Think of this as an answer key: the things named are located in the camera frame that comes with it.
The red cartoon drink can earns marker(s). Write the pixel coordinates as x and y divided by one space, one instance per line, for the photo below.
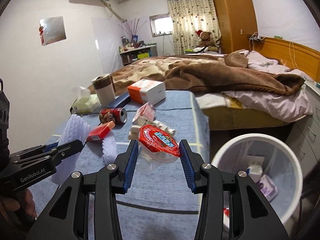
117 115

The floral patterned curtain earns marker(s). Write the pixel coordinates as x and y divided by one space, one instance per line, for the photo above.
188 17

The red white milk carton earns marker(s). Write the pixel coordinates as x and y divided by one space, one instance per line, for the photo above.
144 115

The orange white tissue pack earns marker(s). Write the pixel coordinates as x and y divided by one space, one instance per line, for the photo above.
144 91

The dark blue glasses case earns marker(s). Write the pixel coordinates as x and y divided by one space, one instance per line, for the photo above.
120 101

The grey drawer cabinet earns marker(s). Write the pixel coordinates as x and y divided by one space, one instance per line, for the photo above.
304 136

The red lidded plastic cup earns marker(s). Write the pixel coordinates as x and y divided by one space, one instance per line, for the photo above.
156 148

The brown teddy bear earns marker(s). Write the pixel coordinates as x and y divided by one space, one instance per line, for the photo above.
206 41

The wall poster with ornament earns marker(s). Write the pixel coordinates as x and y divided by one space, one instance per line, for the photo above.
51 30

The cluttered grey shelf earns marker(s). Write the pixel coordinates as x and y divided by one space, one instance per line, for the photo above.
133 55

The person's left hand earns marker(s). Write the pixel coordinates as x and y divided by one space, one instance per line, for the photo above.
9 204

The red orange box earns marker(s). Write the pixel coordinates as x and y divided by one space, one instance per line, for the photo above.
101 131

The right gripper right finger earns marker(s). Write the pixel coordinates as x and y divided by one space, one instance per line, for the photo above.
251 216

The small bright window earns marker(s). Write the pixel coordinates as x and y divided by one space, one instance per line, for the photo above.
161 25

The small white yogurt cup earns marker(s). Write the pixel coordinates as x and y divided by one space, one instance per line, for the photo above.
255 171

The brown fleece blanket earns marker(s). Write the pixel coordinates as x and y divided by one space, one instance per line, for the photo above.
202 74

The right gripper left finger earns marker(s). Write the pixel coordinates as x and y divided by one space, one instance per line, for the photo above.
66 214

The purple dried branches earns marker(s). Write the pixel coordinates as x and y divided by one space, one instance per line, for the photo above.
132 28

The purple carton box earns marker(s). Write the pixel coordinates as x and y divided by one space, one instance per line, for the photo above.
267 187

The yellow green tissue pack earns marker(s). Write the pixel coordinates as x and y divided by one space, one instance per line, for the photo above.
85 102

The orange wooden wardrobe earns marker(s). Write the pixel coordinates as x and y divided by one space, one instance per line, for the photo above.
237 22

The white trash bin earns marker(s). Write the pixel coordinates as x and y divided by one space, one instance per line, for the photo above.
271 164

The wooden bed headboard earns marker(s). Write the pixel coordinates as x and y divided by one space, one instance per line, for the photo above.
290 54

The beige brown lidded tumbler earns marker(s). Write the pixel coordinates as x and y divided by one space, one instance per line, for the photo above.
104 88

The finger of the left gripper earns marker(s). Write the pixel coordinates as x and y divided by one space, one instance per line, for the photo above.
36 150
64 150

